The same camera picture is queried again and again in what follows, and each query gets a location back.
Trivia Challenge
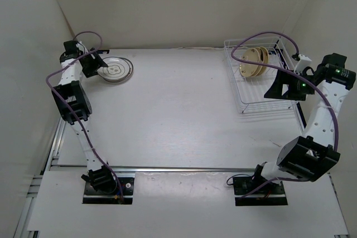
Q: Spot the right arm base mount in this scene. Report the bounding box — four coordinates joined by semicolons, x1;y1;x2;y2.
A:
226;174;288;207

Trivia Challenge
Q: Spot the cream plate with dark mark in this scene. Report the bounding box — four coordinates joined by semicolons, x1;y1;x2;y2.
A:
239;47;263;77

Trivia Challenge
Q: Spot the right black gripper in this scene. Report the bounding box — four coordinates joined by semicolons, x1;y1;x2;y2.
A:
264;69;316;101

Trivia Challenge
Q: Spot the white green-rimmed plate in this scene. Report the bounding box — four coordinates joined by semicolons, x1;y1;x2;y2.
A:
97;56;133;81

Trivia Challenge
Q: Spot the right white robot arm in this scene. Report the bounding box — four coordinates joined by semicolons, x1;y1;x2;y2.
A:
250;53;356;193

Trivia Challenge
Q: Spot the black label sticker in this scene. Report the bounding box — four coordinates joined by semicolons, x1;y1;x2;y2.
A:
97;50;110;54

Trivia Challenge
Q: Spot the aluminium frame rail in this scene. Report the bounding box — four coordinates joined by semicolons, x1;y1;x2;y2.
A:
48;165;254;173

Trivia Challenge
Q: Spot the white front board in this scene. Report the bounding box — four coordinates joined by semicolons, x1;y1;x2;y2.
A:
28;171;348;237

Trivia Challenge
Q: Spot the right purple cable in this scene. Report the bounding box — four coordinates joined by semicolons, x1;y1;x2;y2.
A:
231;31;340;202

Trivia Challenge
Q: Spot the white wire dish rack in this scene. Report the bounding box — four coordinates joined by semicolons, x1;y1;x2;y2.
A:
224;35;297;114

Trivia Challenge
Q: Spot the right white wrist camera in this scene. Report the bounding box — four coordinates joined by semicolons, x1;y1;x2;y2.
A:
292;54;312;75

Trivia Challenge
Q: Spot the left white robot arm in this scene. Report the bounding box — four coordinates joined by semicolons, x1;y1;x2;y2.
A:
50;40;117;193

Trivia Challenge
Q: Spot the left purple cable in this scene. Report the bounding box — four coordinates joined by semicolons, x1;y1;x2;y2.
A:
45;31;125;205

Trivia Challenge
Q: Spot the purple cable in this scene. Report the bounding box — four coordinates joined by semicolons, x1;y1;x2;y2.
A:
45;31;125;205
231;31;340;202

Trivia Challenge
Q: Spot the cream plate with red seal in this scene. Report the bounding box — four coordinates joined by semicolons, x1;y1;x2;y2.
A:
258;47;269;76

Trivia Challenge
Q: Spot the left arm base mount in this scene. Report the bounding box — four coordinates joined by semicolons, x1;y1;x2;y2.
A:
82;174;135;205

